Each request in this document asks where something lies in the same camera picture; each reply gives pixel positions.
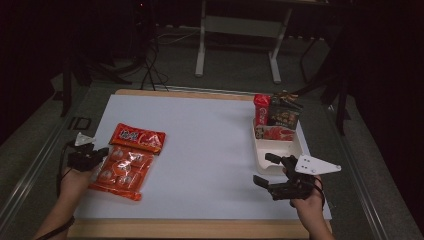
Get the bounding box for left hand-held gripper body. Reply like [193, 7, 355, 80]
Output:
[67, 132, 102, 173]

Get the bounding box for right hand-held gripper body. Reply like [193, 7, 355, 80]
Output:
[271, 153, 342, 202]

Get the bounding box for white plastic bin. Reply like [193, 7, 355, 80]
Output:
[252, 118, 304, 176]

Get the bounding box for orange snack packet clear windows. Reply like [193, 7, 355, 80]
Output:
[88, 145, 155, 202]

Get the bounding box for red-orange snack packet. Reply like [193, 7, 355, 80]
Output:
[109, 122, 167, 156]

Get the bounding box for red and black snack packet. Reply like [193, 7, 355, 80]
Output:
[253, 93, 304, 142]

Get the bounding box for gold foil snack packet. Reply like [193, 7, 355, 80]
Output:
[273, 91, 301, 101]

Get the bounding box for person's left hand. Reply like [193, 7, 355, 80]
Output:
[59, 165, 98, 205]

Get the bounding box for person's right hand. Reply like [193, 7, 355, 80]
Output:
[290, 177, 327, 220]

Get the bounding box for white sheet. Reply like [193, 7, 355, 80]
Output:
[73, 94, 333, 221]

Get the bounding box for black stand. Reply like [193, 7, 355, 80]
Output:
[59, 46, 134, 118]
[294, 31, 353, 137]

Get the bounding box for black cable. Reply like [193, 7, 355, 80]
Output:
[313, 176, 327, 212]
[55, 141, 78, 198]

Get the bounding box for black square floor bracket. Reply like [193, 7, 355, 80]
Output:
[67, 116, 93, 131]

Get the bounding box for metal frame rail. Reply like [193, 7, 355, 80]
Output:
[146, 84, 256, 97]
[322, 104, 393, 240]
[0, 109, 79, 231]

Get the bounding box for black wrist strap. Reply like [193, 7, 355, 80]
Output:
[34, 215, 76, 240]

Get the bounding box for black floor cables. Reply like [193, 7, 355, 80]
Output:
[139, 29, 170, 92]

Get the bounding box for white table frame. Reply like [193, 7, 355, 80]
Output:
[194, 0, 295, 85]

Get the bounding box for white floor cable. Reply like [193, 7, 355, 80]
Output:
[155, 28, 202, 46]

